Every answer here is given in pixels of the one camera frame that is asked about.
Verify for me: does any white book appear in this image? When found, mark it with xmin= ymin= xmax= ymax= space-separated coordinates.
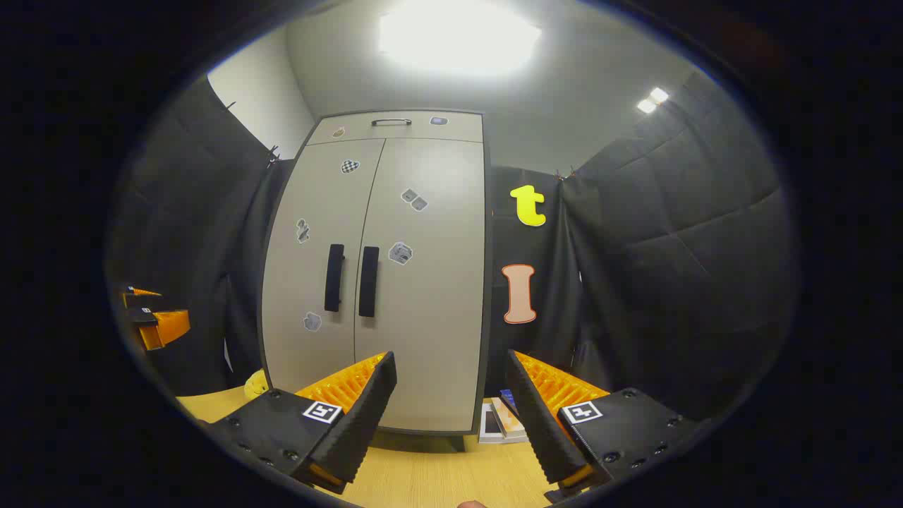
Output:
xmin=480 ymin=402 xmax=505 ymax=444

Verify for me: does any black door handle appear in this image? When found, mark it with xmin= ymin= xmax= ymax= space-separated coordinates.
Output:
xmin=325 ymin=244 xmax=345 ymax=313
xmin=358 ymin=246 xmax=380 ymax=318

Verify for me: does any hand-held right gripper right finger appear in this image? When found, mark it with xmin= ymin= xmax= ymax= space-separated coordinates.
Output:
xmin=506 ymin=349 xmax=699 ymax=503

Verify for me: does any grey double-door shoe cabinet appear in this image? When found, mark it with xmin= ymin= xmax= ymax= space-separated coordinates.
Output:
xmin=261 ymin=109 xmax=491 ymax=452

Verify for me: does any grey cabinet door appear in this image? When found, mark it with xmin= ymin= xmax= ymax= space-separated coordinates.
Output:
xmin=262 ymin=139 xmax=386 ymax=394
xmin=353 ymin=138 xmax=487 ymax=433

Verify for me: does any large ceiling light panel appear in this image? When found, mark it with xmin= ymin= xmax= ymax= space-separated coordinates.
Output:
xmin=380 ymin=0 xmax=542 ymax=75

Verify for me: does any beige book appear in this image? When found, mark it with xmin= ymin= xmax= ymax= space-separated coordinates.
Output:
xmin=492 ymin=397 xmax=528 ymax=442

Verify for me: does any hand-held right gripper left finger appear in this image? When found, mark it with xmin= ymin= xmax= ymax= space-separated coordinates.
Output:
xmin=201 ymin=351 xmax=397 ymax=495

